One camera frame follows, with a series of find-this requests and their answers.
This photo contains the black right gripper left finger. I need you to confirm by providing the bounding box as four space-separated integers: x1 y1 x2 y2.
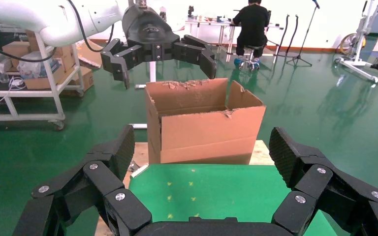
13 124 153 236

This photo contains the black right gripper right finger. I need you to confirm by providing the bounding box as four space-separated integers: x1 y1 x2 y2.
269 126 378 236

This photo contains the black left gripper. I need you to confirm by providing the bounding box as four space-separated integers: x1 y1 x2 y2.
100 4 218 89

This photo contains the flat cardboard sheet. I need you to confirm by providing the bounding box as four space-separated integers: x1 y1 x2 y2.
76 39 103 69

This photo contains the large open brown carton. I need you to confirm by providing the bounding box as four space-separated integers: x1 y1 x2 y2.
144 77 267 165

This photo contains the white work table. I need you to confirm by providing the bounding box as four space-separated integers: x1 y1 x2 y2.
185 16 285 63

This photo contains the black wheeled stool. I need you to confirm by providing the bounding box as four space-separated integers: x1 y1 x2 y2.
234 45 261 72

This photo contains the seated person in black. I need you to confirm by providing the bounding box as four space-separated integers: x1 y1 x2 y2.
231 0 271 67

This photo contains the green table cloth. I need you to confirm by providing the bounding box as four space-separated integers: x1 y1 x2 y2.
128 164 338 236

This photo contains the white metal shelf cart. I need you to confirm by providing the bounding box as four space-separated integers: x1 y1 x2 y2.
0 22 85 132

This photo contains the clear plastic bag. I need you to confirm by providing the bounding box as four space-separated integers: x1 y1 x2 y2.
17 51 61 80

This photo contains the black tripod stand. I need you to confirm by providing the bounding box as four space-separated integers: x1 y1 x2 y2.
286 0 321 68

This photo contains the white equipment stand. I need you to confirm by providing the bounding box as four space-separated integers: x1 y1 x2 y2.
334 0 378 84

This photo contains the white tube frame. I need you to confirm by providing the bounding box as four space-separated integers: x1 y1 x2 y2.
129 61 158 130

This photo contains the white cable bundle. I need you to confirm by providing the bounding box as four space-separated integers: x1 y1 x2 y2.
0 71 27 104

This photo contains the short looped black cable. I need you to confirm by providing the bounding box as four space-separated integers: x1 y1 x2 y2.
0 41 58 63

